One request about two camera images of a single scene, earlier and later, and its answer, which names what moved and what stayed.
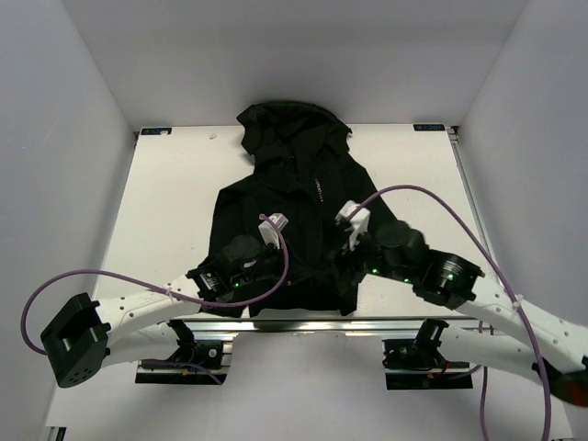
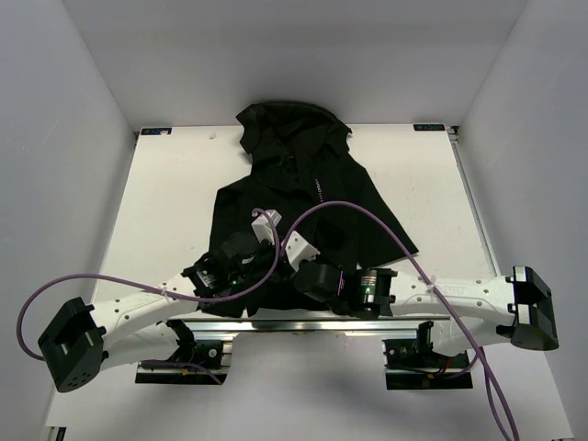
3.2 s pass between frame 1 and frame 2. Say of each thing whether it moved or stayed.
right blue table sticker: stayed
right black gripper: moved
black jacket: stayed
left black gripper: stayed
